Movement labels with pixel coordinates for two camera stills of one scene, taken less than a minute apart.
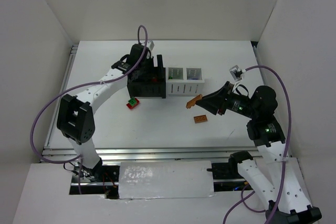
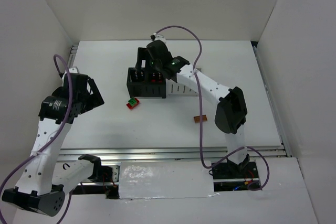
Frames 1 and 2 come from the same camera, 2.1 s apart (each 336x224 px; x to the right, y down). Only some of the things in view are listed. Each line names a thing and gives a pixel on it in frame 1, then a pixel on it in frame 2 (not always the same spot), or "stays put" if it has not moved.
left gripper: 156,70 → 92,94
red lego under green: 130,106 stays put
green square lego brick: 132,101 stays put
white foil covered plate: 169,179 stays put
